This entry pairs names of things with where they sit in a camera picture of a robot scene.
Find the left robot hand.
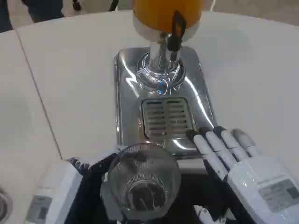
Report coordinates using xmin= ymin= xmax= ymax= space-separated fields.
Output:
xmin=25 ymin=145 xmax=131 ymax=224

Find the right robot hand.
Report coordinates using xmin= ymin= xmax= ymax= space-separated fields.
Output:
xmin=186 ymin=126 xmax=299 ymax=224

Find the person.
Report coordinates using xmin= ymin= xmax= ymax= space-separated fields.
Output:
xmin=0 ymin=0 xmax=64 ymax=33

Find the steel drip tray grid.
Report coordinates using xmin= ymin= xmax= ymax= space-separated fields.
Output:
xmin=141 ymin=98 xmax=196 ymax=141

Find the clear ribbed glass cup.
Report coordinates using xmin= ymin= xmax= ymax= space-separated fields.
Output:
xmin=100 ymin=143 xmax=182 ymax=219

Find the black dispenser tap handle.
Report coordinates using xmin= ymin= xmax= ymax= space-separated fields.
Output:
xmin=166 ymin=10 xmax=188 ymax=52

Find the orange juice drink dispenser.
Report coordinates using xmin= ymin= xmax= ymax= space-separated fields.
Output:
xmin=114 ymin=0 xmax=217 ymax=168

